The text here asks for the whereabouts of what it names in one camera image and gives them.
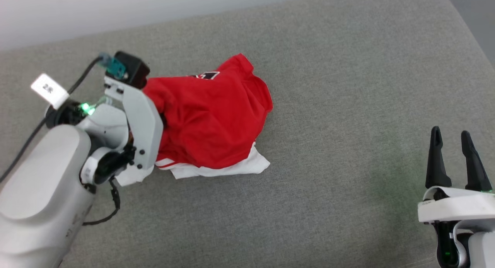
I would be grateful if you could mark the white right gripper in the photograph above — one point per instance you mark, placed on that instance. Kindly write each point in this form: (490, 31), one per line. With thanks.
(460, 206)

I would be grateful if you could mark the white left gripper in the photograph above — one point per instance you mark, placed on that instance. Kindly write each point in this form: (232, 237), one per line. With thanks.
(143, 125)

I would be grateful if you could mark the red and white sports shirt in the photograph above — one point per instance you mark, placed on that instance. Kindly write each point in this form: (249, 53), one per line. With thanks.
(209, 121)

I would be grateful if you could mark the white grey robot right arm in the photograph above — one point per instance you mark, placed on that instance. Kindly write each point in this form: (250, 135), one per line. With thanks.
(479, 248)

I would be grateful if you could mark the white grey robot left arm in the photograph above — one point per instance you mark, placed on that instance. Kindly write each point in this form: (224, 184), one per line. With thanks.
(38, 190)

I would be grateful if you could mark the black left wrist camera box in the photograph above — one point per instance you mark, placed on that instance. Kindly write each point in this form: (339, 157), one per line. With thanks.
(133, 69)

